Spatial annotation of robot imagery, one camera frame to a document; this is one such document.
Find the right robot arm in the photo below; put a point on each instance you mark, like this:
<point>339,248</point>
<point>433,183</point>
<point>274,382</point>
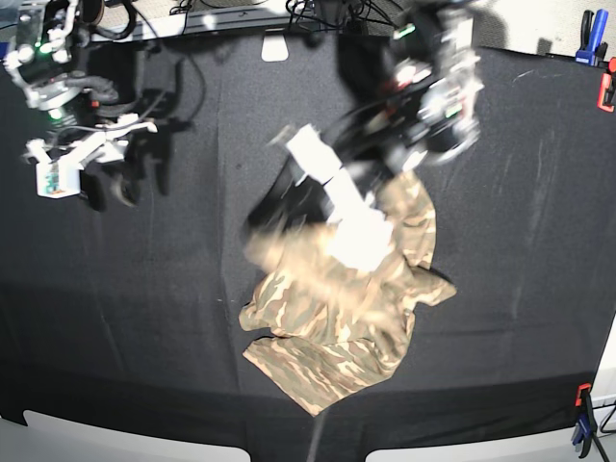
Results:
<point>90,120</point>

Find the orange clamp top right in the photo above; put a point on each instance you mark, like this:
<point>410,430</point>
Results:
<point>606,96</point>

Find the blue clamp top right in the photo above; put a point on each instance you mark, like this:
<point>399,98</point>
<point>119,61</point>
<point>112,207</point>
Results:
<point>592,48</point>

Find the blue clamp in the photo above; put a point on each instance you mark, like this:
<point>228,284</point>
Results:
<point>592,48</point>
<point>586,426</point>

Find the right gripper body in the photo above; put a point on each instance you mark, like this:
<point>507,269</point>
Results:
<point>104,143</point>

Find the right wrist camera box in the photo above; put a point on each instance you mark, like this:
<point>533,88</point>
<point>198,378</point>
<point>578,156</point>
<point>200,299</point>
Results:
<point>57,180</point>

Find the blue clamp bottom right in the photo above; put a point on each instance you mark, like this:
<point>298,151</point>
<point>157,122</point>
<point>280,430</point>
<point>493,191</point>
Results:
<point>586,426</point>

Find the black table cloth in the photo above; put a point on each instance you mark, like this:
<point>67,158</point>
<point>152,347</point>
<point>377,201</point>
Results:
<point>128,318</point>

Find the camouflage t-shirt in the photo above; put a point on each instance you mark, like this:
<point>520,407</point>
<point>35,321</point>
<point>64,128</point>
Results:
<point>333,330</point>

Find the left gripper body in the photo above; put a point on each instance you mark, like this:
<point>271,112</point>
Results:
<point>362,236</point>

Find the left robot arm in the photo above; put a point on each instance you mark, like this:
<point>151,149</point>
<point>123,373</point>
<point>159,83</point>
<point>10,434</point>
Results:
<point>414,92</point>

